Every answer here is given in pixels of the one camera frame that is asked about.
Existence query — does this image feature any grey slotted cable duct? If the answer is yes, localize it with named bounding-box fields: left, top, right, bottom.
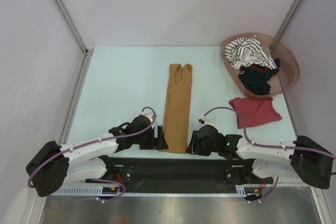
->
left=52, top=185, right=122, bottom=197
left=235, top=184, right=264, bottom=197

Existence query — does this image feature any aluminium corner post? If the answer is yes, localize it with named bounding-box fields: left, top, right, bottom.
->
left=275, top=0, right=303, bottom=40
left=39, top=0, right=89, bottom=53

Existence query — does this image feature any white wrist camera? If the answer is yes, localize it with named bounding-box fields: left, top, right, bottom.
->
left=141, top=112, right=156, bottom=122
left=198, top=117, right=215, bottom=127

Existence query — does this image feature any red tank top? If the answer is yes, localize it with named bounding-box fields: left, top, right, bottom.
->
left=228, top=98, right=282, bottom=129

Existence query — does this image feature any black white striped tank top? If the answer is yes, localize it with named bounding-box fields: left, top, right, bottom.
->
left=224, top=37, right=278, bottom=70

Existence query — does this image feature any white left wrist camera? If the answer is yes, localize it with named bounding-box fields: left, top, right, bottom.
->
left=141, top=112, right=156, bottom=122

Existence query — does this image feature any mustard yellow tank top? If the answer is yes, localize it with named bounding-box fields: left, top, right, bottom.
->
left=163, top=63, right=193, bottom=154

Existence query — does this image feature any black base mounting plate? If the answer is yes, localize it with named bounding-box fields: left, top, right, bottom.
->
left=100, top=155, right=273, bottom=194

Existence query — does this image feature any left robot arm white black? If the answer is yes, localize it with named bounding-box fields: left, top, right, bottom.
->
left=26, top=113, right=168, bottom=197

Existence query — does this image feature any grey slotted cable duct left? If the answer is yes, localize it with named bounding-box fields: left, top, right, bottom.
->
left=52, top=185, right=122, bottom=197

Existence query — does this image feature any pink translucent laundry basket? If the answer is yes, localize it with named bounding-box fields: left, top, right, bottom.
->
left=221, top=33, right=300, bottom=98

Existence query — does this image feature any grey slotted cable duct right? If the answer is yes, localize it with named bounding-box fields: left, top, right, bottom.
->
left=235, top=184, right=264, bottom=197

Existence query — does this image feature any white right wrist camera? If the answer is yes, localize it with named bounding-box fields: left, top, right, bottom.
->
left=198, top=117, right=215, bottom=127

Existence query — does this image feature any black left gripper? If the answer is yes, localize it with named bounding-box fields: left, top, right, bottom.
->
left=133, top=125, right=167, bottom=150

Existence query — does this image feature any right aluminium corner post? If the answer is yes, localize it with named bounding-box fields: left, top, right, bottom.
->
left=275, top=0, right=303, bottom=40

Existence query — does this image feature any left aluminium corner post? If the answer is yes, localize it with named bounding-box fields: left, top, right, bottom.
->
left=39, top=0, right=89, bottom=53

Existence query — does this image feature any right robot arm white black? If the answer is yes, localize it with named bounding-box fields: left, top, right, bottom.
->
left=186, top=125, right=334, bottom=189

